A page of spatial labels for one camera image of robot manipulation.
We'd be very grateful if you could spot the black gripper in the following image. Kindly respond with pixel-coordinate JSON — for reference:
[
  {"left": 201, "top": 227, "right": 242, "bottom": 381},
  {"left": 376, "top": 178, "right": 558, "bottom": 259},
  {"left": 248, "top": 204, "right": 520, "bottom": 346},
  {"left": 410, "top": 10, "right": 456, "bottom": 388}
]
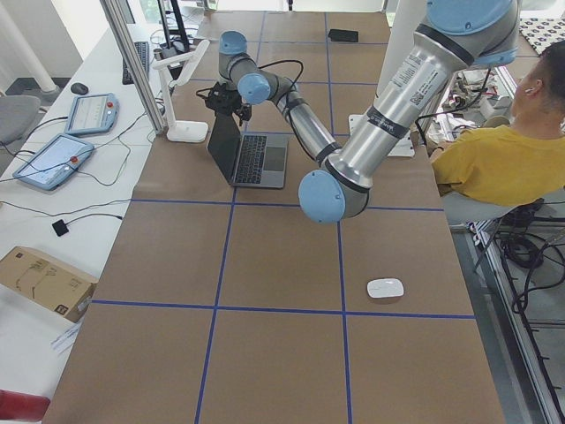
[{"left": 207, "top": 82, "right": 252, "bottom": 126}]

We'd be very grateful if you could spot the silver laptop black keyboard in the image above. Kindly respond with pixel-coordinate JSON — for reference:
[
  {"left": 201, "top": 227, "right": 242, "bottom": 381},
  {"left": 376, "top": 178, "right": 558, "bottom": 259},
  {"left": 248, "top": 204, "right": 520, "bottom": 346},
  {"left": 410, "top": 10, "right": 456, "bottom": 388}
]
[{"left": 207, "top": 113, "right": 290, "bottom": 189}]

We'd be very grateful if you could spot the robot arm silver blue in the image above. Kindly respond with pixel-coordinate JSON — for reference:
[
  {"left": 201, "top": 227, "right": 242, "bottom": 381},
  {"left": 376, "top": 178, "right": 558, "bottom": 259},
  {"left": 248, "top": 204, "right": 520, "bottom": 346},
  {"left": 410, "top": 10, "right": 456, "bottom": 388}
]
[{"left": 219, "top": 1, "right": 522, "bottom": 223}]

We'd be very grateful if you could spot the white desk lamp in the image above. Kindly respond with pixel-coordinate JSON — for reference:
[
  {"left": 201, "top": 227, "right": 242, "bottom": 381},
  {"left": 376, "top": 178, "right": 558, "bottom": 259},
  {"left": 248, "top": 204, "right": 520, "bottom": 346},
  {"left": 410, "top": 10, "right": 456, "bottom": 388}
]
[{"left": 151, "top": 39, "right": 211, "bottom": 143}]

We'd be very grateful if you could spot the black desk mouse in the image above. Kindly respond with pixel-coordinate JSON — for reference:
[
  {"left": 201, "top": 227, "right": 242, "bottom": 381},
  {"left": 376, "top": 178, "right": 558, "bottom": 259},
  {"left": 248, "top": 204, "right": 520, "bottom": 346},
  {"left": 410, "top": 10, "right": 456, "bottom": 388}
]
[{"left": 70, "top": 82, "right": 89, "bottom": 95}]

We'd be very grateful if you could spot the white computer mouse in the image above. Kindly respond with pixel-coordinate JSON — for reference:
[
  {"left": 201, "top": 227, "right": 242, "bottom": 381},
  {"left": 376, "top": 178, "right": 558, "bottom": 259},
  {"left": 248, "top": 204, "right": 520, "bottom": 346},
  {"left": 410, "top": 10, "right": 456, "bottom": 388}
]
[{"left": 366, "top": 277, "right": 404, "bottom": 299}]

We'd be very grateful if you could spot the black keyboard on desk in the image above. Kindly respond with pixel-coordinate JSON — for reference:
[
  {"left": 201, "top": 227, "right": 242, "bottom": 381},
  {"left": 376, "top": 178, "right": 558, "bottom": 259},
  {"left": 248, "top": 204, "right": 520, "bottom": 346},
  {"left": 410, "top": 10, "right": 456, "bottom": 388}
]
[{"left": 121, "top": 41, "right": 151, "bottom": 86}]

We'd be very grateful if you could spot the blue teach pendant far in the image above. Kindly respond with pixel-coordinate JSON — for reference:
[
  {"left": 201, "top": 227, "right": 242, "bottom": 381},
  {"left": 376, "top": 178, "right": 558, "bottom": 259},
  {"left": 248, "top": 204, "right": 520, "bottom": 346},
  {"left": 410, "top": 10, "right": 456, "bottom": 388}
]
[{"left": 64, "top": 93, "right": 119, "bottom": 136}]

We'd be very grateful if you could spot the blue teach pendant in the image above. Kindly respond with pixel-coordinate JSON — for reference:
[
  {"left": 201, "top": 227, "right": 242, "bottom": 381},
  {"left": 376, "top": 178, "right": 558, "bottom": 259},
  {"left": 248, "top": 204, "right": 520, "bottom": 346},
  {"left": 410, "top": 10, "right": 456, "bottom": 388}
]
[
  {"left": 12, "top": 133, "right": 94, "bottom": 191},
  {"left": 64, "top": 93, "right": 119, "bottom": 136}
]

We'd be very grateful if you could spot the blue teach pendant near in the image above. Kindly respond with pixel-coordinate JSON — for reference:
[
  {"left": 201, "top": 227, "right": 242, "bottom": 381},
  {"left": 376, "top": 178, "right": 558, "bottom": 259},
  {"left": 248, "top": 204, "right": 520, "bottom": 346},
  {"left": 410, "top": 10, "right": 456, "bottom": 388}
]
[{"left": 12, "top": 133, "right": 94, "bottom": 191}]

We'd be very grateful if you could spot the small black square device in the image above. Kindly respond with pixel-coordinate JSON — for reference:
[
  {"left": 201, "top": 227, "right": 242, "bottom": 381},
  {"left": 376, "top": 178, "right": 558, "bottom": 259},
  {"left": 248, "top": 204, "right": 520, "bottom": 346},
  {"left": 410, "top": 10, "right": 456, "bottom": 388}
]
[{"left": 51, "top": 219, "right": 70, "bottom": 237}]

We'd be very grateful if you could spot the cardboard box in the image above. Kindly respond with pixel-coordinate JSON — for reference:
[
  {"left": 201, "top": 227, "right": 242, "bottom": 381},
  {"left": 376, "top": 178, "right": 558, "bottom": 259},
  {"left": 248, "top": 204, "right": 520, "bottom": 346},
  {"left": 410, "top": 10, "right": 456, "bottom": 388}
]
[{"left": 1, "top": 246, "right": 98, "bottom": 322}]

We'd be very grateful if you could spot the person in yellow shirt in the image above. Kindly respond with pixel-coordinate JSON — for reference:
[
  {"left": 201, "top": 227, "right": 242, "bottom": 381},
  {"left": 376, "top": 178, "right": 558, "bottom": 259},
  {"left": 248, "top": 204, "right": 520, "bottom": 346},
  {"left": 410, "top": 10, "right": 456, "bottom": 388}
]
[{"left": 430, "top": 42, "right": 564, "bottom": 207}]

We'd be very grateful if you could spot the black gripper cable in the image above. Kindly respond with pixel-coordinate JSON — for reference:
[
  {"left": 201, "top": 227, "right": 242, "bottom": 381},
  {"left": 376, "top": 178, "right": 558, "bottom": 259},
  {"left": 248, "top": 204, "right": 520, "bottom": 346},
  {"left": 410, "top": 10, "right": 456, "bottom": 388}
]
[{"left": 195, "top": 59, "right": 305, "bottom": 102}]

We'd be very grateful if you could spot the aluminium frame post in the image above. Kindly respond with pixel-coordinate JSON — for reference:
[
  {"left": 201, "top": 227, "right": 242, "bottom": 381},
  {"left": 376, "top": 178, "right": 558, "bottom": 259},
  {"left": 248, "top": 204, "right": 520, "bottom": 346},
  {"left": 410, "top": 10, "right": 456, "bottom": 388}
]
[{"left": 100, "top": 0, "right": 164, "bottom": 135}]

